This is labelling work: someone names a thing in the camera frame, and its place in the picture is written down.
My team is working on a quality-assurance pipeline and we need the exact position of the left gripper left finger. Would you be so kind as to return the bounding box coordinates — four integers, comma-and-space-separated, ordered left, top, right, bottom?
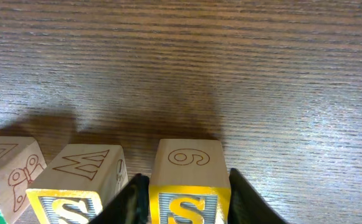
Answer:
89, 174, 150, 224

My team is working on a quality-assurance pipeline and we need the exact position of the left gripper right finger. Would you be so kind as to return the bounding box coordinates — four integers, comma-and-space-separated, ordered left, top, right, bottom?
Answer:
227, 168, 287, 224

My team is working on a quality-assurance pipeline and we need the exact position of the yellow S block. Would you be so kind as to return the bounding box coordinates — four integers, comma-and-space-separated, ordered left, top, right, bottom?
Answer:
149, 139, 231, 223
26, 144, 128, 223

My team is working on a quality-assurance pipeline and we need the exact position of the green R block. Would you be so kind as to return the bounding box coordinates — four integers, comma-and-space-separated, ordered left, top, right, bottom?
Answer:
0, 136, 46, 223

